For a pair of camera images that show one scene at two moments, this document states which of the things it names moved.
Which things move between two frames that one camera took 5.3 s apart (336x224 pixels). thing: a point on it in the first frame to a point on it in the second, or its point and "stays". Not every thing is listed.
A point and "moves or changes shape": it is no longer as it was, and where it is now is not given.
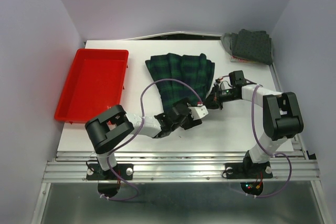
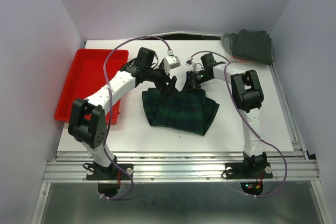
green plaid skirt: [179, 77] moves or changes shape
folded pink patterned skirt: [234, 59] stays
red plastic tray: [95, 82] stays
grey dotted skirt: [255, 45] stays
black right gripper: [212, 100] to [190, 84]
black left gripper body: [187, 122] to [155, 75]
